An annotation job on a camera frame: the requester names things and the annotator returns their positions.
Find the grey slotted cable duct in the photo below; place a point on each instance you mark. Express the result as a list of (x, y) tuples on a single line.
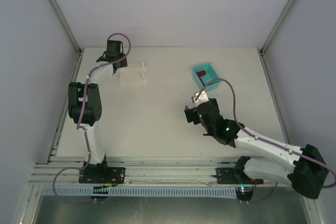
[(137, 191)]

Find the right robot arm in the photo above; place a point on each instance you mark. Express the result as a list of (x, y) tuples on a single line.
[(303, 168)]

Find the right frame post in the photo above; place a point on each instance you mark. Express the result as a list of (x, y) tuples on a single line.
[(284, 13)]

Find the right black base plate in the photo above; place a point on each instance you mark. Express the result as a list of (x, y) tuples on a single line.
[(226, 176)]

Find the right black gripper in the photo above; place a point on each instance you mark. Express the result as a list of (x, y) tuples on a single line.
[(192, 115)]

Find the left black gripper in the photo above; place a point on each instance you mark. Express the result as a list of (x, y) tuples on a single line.
[(111, 59)]

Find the teal plastic bin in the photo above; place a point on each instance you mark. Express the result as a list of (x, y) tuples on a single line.
[(210, 74)]

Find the frame post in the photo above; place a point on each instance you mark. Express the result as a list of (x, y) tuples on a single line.
[(284, 13), (63, 21)]

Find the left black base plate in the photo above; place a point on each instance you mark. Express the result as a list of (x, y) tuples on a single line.
[(105, 175)]

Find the red spring in bin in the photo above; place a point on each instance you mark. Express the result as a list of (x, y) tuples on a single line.
[(200, 75)]

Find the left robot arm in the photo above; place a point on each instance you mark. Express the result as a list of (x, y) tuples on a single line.
[(85, 108)]

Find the white four-peg fixture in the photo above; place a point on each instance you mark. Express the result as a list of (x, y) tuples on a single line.
[(133, 76)]

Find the left frame post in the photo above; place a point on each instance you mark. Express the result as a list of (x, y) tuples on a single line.
[(63, 21)]

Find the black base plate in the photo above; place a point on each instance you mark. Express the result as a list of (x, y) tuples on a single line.
[(105, 175), (226, 176)]

